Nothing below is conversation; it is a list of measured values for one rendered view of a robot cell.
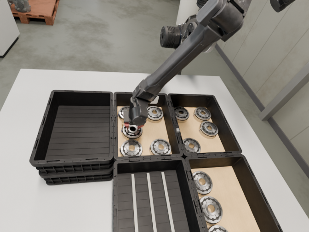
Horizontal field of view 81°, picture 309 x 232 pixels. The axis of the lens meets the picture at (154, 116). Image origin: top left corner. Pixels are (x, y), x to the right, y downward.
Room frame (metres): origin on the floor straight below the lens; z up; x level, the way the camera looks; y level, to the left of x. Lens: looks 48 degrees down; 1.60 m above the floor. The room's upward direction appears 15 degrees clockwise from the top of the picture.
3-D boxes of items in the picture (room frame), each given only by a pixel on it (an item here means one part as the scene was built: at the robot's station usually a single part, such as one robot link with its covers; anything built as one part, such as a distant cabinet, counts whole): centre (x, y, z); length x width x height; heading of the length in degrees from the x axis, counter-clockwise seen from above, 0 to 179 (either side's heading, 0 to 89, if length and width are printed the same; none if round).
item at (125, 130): (0.53, 0.09, 0.86); 0.10 x 0.10 x 0.01
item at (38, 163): (0.45, 0.32, 0.92); 0.40 x 0.30 x 0.02; 20
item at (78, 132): (0.45, 0.32, 0.87); 0.40 x 0.30 x 0.11; 20
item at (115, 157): (0.55, 0.04, 0.92); 0.40 x 0.30 x 0.02; 20
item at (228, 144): (0.66, -0.24, 0.87); 0.40 x 0.30 x 0.11; 20
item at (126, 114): (0.54, 0.09, 0.98); 0.10 x 0.07 x 0.07; 109
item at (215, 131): (0.68, -0.31, 0.86); 0.10 x 0.10 x 0.01
